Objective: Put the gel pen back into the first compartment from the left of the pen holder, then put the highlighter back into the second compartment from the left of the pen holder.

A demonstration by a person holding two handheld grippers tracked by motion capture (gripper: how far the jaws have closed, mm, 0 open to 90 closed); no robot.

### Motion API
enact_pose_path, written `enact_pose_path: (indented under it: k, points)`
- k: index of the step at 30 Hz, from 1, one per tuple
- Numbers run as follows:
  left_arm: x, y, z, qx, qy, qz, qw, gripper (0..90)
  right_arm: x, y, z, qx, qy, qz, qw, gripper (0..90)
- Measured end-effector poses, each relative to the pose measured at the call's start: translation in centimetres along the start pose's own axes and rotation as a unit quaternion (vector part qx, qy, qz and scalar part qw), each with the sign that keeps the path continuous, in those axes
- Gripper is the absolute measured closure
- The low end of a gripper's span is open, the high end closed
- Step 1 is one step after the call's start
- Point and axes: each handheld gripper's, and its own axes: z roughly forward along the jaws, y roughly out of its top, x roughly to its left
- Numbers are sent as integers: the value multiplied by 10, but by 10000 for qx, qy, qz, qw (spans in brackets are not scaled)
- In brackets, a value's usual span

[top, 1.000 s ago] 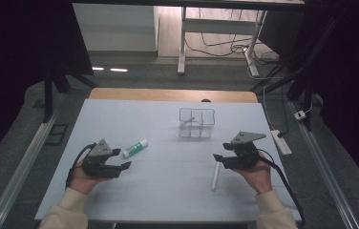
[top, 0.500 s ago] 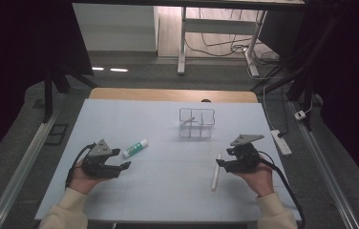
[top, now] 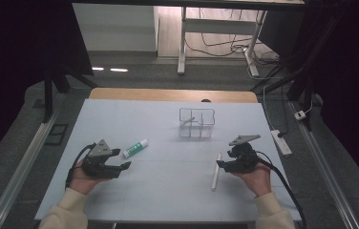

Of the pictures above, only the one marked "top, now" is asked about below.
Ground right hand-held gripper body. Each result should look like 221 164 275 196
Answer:
226 134 262 175

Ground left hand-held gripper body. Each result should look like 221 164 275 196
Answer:
81 138 123 179

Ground white pen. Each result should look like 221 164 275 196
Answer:
210 153 222 192

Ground green and white glue stick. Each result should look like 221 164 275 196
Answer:
122 138 149 159

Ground clear plastic organizer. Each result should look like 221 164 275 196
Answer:
178 107 217 139

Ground person's left hand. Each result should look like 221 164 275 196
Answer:
69 160 112 196

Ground person's right hand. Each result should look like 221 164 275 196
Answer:
233 161 272 198

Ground white power strip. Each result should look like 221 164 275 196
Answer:
270 129 293 156

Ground white table mat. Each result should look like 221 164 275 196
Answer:
33 98 300 223

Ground black metal stand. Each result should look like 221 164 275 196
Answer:
250 0 344 132
42 61 99 123

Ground black curtain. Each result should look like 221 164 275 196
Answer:
310 0 359 198
0 0 95 173

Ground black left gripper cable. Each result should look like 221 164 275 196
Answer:
65 142 96 190

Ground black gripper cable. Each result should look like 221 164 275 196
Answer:
255 151 307 229
65 142 96 190

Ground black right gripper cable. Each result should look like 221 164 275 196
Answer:
255 151 307 229

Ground aluminium rail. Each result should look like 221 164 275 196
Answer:
288 101 359 229
0 92 67 229

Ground black floor cables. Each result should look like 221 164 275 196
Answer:
185 9 281 65

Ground white desk frame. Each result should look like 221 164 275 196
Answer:
177 6 269 77

